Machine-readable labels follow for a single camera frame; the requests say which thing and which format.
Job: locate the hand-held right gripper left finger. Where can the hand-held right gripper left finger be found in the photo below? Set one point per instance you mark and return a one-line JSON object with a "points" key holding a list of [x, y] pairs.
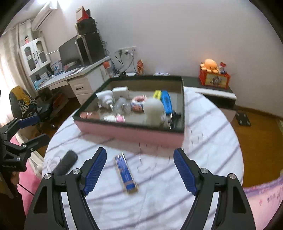
{"points": [[95, 174]]}

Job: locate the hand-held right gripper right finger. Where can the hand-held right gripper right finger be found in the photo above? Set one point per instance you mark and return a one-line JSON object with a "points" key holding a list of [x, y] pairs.
{"points": [[185, 174]]}

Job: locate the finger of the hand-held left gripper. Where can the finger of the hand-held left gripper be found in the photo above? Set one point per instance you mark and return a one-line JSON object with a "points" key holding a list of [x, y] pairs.
{"points": [[28, 121], [37, 140]]}

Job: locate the small blue orange box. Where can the small blue orange box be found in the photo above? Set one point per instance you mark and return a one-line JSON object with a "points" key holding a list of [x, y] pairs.
{"points": [[125, 173]]}

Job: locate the black cylindrical tool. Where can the black cylindrical tool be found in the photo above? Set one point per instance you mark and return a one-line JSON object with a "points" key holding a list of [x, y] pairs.
{"points": [[66, 163]]}

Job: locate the pink storage box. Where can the pink storage box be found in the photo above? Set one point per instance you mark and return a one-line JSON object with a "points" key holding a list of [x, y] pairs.
{"points": [[132, 136]]}

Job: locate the black hair clip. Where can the black hair clip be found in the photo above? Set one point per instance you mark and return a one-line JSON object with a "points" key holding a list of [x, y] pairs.
{"points": [[173, 120]]}

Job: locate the clear glass bottle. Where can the clear glass bottle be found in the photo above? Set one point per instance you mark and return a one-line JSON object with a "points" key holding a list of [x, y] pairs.
{"points": [[123, 106]]}

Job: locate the blue plastic case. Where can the blue plastic case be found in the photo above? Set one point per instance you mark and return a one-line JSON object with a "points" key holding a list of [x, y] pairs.
{"points": [[166, 102]]}

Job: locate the white plug adapter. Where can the white plug adapter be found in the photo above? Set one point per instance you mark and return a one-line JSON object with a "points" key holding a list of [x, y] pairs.
{"points": [[105, 98]]}

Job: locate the pink building block figure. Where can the pink building block figure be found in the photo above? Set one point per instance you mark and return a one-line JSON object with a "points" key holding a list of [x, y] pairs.
{"points": [[138, 104]]}

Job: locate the yellow highlighter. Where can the yellow highlighter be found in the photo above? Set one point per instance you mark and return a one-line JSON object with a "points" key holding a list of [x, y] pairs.
{"points": [[157, 94]]}

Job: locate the white charger block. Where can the white charger block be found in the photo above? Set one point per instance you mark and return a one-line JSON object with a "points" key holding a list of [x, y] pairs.
{"points": [[120, 91]]}

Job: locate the black office chair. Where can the black office chair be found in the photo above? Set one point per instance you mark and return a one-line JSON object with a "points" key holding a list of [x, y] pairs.
{"points": [[20, 99]]}

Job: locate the pink rug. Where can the pink rug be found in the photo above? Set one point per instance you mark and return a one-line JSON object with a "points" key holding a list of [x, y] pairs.
{"points": [[28, 183]]}

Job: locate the beige curtain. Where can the beige curtain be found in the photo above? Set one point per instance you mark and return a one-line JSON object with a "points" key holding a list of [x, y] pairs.
{"points": [[8, 66]]}

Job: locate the blue white printed box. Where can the blue white printed box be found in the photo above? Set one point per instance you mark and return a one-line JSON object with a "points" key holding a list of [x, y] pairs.
{"points": [[57, 66]]}

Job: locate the white glass-door cabinet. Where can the white glass-door cabinet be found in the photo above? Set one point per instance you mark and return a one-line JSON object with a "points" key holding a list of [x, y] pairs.
{"points": [[33, 55]]}

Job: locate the white desk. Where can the white desk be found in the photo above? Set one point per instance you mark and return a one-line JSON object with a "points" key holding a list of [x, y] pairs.
{"points": [[88, 83]]}

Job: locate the white round figurine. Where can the white round figurine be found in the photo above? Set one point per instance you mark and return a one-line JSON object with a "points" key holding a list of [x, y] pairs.
{"points": [[153, 110]]}

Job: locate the black monitor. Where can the black monitor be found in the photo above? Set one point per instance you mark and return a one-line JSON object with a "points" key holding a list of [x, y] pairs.
{"points": [[69, 53]]}

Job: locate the black floor scale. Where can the black floor scale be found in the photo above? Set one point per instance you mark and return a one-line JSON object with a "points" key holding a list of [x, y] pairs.
{"points": [[243, 118]]}

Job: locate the small pink doll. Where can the small pink doll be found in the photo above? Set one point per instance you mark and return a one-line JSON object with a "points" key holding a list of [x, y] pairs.
{"points": [[27, 39]]}

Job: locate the pink pillow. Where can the pink pillow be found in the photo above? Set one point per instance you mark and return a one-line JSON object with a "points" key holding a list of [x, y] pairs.
{"points": [[265, 199]]}

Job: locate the orange cap water bottle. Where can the orange cap water bottle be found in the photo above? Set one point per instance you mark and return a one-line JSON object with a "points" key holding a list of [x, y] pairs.
{"points": [[107, 68]]}

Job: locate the black computer tower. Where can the black computer tower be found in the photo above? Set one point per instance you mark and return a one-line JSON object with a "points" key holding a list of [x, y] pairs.
{"points": [[92, 48]]}

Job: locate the red printed box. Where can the red printed box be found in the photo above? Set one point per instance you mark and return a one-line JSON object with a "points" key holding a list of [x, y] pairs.
{"points": [[213, 79]]}

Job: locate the printed face mask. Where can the printed face mask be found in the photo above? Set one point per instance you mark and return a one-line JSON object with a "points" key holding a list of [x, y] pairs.
{"points": [[161, 73]]}

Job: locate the white air conditioner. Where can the white air conditioner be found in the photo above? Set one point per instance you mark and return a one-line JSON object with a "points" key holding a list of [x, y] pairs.
{"points": [[43, 16]]}

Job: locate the black speaker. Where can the black speaker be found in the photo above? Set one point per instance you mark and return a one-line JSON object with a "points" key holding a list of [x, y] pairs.
{"points": [[87, 26]]}

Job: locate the orange octopus plush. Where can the orange octopus plush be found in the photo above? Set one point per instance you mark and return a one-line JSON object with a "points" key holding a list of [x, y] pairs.
{"points": [[210, 65]]}

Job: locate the small red tag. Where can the small red tag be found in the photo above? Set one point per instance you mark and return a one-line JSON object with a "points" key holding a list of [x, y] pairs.
{"points": [[222, 66]]}

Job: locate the red hanging ornament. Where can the red hanging ornament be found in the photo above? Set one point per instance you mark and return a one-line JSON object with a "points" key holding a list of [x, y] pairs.
{"points": [[140, 66]]}

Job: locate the red white paper bag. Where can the red white paper bag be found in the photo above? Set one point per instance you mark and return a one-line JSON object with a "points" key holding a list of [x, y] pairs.
{"points": [[80, 14]]}

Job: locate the white wall socket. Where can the white wall socket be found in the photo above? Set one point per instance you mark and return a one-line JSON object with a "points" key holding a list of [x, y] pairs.
{"points": [[127, 50]]}

